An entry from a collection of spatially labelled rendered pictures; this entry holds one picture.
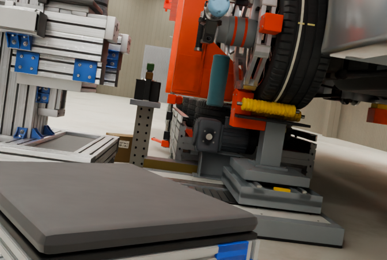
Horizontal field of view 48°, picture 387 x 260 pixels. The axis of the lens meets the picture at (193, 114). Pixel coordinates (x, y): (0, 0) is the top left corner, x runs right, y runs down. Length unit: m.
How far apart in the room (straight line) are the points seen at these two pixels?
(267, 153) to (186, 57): 0.74
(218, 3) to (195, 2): 0.93
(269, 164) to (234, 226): 1.47
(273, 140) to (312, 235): 0.52
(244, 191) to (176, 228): 1.28
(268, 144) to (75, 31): 1.02
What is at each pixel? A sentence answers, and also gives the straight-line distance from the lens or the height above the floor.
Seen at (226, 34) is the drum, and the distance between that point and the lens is 2.05.
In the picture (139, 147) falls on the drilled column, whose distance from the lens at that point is 2.61.
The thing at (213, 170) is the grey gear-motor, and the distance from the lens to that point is 2.47.
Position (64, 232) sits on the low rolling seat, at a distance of 0.52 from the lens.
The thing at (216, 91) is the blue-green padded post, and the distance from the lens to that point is 2.17.
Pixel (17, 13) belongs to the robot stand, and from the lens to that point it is 1.71.
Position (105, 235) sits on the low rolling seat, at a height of 0.33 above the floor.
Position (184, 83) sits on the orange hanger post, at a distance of 2.45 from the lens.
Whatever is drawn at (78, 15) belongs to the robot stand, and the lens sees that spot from 1.78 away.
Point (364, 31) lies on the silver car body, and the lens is 1.44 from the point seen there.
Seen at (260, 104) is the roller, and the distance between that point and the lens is 1.97.
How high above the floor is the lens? 0.50
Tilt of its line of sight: 2 degrees down
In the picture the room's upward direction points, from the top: 8 degrees clockwise
